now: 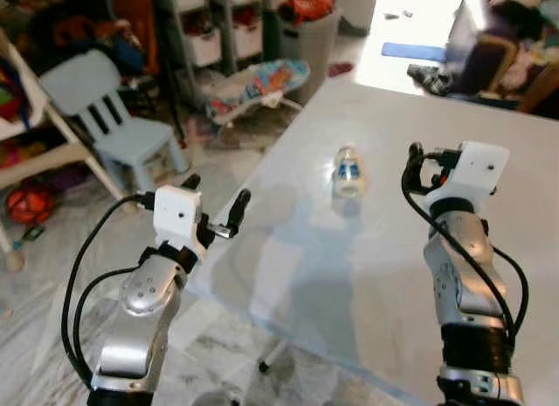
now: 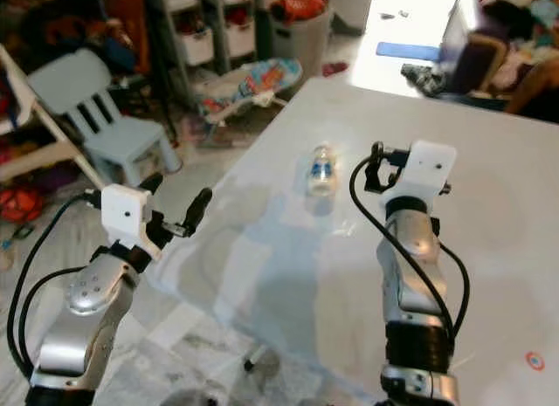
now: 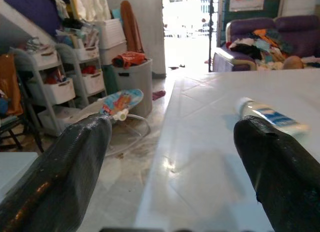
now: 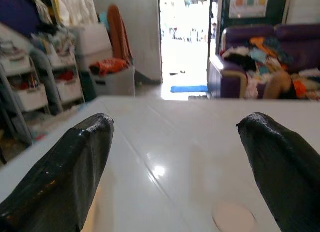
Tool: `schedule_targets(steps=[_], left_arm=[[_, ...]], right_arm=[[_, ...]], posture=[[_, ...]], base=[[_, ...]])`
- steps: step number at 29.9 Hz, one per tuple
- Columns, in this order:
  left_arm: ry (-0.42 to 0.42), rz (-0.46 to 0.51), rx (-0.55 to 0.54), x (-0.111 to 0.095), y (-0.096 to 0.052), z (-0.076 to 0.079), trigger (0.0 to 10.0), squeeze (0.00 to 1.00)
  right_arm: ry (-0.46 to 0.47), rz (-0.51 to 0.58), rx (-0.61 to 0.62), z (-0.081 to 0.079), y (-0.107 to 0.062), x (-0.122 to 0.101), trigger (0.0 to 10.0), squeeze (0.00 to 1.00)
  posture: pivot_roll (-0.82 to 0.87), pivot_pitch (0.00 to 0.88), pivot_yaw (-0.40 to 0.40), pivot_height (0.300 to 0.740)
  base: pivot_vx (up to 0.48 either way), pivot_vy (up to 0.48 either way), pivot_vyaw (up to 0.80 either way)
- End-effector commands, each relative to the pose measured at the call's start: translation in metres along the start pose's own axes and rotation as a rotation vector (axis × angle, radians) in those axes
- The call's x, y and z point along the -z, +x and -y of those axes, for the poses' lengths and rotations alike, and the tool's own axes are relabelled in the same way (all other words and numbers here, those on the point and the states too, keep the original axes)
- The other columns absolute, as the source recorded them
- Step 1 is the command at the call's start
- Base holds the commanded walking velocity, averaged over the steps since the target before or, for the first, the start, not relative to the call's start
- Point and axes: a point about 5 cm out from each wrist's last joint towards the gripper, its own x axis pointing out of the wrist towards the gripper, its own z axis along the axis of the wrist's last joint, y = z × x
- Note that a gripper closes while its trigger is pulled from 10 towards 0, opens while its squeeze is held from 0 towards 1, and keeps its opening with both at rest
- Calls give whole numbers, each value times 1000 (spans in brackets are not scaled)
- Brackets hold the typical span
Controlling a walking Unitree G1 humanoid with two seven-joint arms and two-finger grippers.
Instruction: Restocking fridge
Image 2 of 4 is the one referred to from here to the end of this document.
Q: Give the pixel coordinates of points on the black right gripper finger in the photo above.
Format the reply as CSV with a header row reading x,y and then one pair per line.
x,y
377,153

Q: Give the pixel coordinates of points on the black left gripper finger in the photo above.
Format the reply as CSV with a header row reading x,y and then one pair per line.
x,y
199,209
152,182

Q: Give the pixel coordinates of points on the clear bottle with white cap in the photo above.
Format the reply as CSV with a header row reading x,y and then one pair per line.
x,y
321,172

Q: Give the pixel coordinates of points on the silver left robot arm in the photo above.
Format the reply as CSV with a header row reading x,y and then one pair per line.
x,y
87,297

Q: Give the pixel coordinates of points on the pink slipper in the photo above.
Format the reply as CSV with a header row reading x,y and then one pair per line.
x,y
336,70

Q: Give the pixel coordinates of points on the blue floor mat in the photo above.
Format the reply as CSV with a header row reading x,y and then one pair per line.
x,y
406,51

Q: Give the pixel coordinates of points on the light blue plastic chair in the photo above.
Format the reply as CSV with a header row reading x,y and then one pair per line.
x,y
74,79

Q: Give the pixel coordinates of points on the grey laundry basket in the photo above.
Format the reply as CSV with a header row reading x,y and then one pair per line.
x,y
301,44

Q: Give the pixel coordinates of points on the red and black ball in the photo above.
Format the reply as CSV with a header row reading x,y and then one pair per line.
x,y
19,205

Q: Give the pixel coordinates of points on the colourful baby bouncer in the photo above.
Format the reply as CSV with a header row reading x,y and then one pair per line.
x,y
262,77

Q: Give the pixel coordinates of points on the purple sofa with clothes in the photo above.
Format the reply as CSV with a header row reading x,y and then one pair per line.
x,y
480,57

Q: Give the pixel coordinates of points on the grey shelf with white baskets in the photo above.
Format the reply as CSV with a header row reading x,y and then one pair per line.
x,y
199,44

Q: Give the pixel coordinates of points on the metal table leg with caster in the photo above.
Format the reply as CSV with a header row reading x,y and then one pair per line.
x,y
250,365

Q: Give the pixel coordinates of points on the orange clothes heap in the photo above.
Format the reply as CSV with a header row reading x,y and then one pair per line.
x,y
304,4

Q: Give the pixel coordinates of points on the red round sticker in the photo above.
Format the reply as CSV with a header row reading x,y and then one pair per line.
x,y
534,361

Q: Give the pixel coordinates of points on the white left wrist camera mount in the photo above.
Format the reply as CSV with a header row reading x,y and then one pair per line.
x,y
122,212

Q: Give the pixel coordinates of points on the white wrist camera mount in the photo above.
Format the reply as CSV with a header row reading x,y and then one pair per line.
x,y
122,212
428,175

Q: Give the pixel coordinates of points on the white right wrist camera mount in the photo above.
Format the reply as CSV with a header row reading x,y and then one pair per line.
x,y
428,175

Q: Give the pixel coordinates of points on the white wooden frame table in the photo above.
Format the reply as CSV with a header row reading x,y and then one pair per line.
x,y
26,164

